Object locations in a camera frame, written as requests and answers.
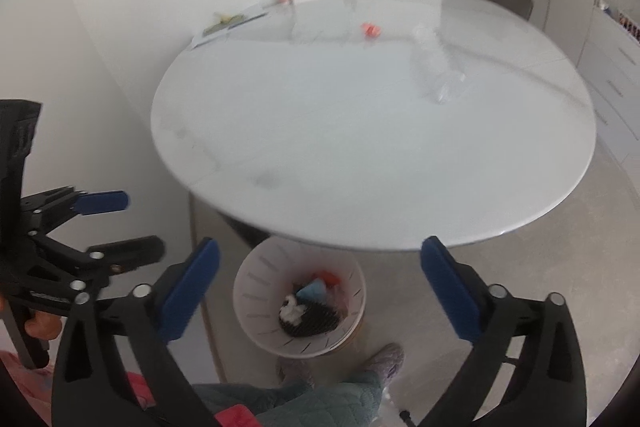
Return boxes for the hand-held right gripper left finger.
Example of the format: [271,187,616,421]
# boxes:
[50,237,221,427]

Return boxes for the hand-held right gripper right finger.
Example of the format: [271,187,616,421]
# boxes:
[420,235,588,427]

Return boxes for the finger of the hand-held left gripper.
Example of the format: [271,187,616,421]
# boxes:
[21,188,130,235]
[31,234,166,280]

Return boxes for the white round waste bin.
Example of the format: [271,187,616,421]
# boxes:
[232,237,367,360]

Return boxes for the person's left hand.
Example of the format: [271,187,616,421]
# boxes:
[22,309,63,340]

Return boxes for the red cloth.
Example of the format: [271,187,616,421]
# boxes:
[215,404,261,427]

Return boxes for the person's teal quilted trouser leg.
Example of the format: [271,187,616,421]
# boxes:
[192,369,388,427]

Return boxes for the pink printed garment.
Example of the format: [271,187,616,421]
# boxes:
[0,349,56,427]

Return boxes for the paper sheets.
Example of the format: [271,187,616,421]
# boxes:
[189,4,271,50]

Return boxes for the white drawer cabinet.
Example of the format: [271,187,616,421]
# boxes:
[575,0,640,160]

